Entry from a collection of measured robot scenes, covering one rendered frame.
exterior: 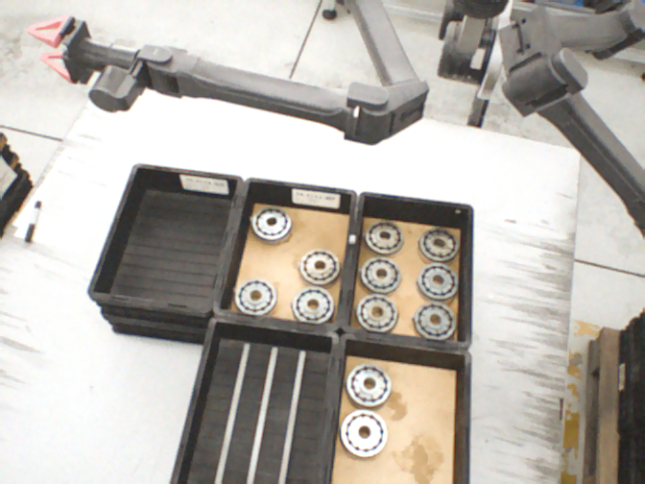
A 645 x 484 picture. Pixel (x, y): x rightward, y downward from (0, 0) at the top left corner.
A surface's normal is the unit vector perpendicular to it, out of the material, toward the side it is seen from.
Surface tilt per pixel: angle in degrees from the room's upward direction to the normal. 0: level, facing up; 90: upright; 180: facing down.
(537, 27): 55
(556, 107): 88
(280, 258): 0
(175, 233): 0
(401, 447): 0
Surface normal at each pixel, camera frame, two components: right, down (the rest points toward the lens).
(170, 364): 0.03, -0.51
